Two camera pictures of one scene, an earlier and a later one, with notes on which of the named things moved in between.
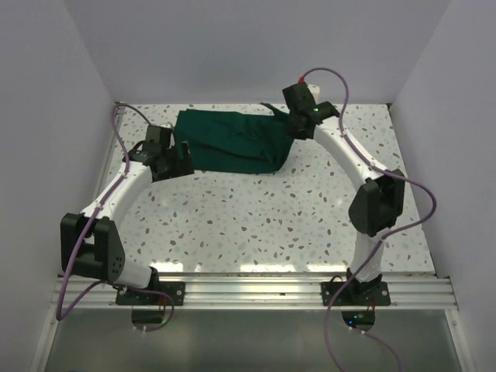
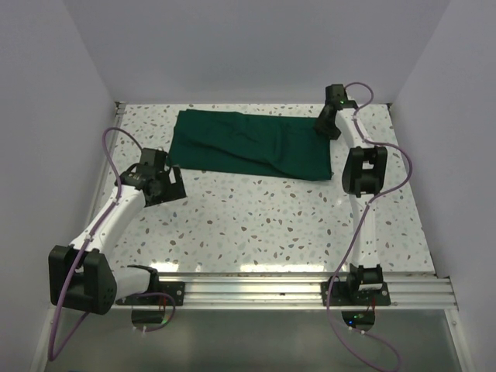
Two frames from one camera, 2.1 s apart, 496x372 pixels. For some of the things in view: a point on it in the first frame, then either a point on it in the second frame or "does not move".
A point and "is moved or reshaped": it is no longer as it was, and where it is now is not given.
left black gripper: [182, 167] → [174, 191]
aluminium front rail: [270, 292] does not move
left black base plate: [130, 297] does not move
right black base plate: [356, 294] does not move
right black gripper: [297, 136] → [334, 132]
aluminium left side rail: [107, 151] does not move
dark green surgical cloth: [225, 141] is moved or reshaped
